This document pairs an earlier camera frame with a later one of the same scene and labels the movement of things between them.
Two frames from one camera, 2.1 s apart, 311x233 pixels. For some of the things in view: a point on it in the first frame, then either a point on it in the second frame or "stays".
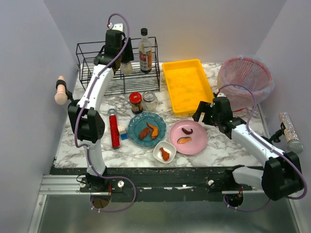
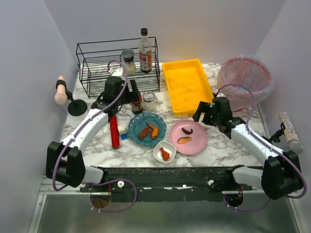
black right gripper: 209,111 stays
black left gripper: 128,52 → 131,91
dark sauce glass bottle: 145,52 stays
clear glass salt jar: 150,102 stays
